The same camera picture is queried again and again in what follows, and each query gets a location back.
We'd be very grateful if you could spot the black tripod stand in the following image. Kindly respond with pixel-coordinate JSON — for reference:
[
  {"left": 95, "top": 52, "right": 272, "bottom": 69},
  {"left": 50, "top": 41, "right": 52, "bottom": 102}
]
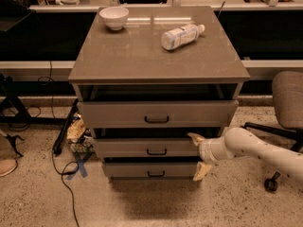
[{"left": 0, "top": 73, "right": 67, "bottom": 158}]

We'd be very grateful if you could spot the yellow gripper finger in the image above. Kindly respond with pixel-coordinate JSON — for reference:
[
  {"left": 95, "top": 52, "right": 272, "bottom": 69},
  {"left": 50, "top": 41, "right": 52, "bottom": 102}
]
[
  {"left": 187, "top": 132, "right": 205, "bottom": 147},
  {"left": 193, "top": 162, "right": 212, "bottom": 182}
]

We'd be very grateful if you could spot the beige shoe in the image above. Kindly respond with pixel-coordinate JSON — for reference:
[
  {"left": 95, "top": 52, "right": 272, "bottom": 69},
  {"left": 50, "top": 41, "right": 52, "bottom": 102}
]
[{"left": 0, "top": 159, "right": 17, "bottom": 177}]

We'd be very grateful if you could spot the white plastic bottle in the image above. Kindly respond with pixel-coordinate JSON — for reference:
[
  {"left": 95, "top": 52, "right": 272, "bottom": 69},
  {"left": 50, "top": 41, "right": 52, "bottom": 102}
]
[{"left": 161, "top": 24, "right": 205, "bottom": 51}]

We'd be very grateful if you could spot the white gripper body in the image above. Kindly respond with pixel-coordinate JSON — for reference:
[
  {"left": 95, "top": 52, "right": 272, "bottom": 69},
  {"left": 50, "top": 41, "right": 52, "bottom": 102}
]
[{"left": 199, "top": 137, "right": 227, "bottom": 164}]

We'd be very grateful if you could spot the grey drawer cabinet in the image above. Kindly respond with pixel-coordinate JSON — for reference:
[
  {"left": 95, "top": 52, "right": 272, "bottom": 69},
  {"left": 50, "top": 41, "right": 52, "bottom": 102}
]
[{"left": 67, "top": 5, "right": 251, "bottom": 184}]

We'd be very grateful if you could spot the grey drawer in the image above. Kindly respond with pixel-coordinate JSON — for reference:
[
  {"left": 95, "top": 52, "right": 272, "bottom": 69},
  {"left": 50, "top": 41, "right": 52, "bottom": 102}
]
[
  {"left": 78, "top": 100, "right": 238, "bottom": 129},
  {"left": 102, "top": 162, "right": 197, "bottom": 179},
  {"left": 93, "top": 137, "right": 200, "bottom": 158}
]

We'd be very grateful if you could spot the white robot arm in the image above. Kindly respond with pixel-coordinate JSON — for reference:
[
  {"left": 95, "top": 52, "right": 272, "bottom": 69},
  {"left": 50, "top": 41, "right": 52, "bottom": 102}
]
[{"left": 187, "top": 128, "right": 303, "bottom": 183}]

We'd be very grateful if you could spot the black power strip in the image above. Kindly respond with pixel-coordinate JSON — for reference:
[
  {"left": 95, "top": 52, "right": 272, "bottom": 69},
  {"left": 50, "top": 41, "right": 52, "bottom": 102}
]
[{"left": 52, "top": 99, "right": 78, "bottom": 155}]

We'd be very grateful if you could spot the blue tape cross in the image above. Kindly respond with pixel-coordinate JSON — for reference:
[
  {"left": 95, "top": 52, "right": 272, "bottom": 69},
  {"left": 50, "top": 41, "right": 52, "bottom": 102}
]
[{"left": 66, "top": 152, "right": 93, "bottom": 180}]

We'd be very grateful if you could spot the black office chair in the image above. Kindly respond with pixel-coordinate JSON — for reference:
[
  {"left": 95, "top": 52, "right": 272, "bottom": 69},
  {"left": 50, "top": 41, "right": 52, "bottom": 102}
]
[{"left": 242, "top": 71, "right": 303, "bottom": 192}]

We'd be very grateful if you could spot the white ceramic bowl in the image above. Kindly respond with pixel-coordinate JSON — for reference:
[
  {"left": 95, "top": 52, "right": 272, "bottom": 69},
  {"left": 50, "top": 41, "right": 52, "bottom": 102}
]
[{"left": 98, "top": 7, "right": 129, "bottom": 30}]

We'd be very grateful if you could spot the snack bags pile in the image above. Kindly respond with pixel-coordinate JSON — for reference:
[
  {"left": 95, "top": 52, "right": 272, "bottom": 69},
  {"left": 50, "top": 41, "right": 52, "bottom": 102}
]
[{"left": 66, "top": 113, "right": 94, "bottom": 153}]

